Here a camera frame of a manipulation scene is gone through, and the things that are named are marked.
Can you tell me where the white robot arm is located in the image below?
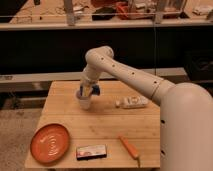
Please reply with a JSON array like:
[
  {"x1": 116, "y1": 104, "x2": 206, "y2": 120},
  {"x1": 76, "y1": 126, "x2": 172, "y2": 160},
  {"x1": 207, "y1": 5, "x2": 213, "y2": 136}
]
[{"x1": 78, "y1": 46, "x2": 213, "y2": 171}]

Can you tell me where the white ceramic cup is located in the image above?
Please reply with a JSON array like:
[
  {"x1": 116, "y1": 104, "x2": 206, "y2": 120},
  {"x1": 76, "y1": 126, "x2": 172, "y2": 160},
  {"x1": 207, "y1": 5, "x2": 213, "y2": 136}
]
[{"x1": 76, "y1": 91, "x2": 91, "y2": 110}]

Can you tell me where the orange carrot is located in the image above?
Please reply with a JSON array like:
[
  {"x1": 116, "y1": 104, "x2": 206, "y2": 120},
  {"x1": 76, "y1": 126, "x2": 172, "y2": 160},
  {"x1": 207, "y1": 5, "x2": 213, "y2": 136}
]
[{"x1": 119, "y1": 136, "x2": 140, "y2": 165}]

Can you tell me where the dark rectangular box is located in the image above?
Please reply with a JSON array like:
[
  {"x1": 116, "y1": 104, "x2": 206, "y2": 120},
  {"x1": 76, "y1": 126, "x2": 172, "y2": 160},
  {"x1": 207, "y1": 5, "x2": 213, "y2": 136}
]
[{"x1": 76, "y1": 145, "x2": 107, "y2": 160}]

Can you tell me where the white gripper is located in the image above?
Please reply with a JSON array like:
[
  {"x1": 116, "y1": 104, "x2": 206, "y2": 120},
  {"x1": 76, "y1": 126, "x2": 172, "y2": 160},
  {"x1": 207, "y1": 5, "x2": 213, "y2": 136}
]
[{"x1": 79, "y1": 68, "x2": 100, "y2": 97}]

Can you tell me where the background shelf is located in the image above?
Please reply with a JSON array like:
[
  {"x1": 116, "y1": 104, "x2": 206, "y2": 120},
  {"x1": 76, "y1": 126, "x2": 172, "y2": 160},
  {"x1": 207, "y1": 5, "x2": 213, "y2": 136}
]
[{"x1": 0, "y1": 0, "x2": 213, "y2": 30}]

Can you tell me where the wooden table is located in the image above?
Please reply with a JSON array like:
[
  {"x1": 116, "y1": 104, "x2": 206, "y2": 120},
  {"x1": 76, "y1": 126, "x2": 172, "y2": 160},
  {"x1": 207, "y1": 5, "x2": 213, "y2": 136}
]
[{"x1": 24, "y1": 79, "x2": 162, "y2": 171}]

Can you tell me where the black box on right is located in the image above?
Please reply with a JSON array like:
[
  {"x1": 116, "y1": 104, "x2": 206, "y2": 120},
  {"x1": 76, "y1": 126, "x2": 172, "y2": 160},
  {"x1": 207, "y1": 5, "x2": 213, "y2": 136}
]
[{"x1": 183, "y1": 50, "x2": 213, "y2": 81}]

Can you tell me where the orange plate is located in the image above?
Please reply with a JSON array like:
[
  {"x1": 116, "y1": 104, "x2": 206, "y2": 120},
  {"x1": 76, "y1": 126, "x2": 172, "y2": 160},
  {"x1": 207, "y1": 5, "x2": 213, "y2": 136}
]
[{"x1": 30, "y1": 123, "x2": 70, "y2": 164}]

